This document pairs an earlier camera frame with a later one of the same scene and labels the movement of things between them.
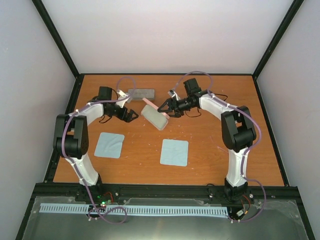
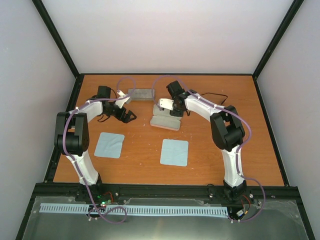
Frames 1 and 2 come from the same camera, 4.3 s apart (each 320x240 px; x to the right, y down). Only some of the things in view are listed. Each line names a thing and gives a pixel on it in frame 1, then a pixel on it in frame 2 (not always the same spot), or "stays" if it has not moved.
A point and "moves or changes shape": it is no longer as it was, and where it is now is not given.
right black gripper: [178, 113] stays
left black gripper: [127, 118] stays
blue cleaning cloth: [174, 152] stays
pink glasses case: [150, 113] moves or changes shape
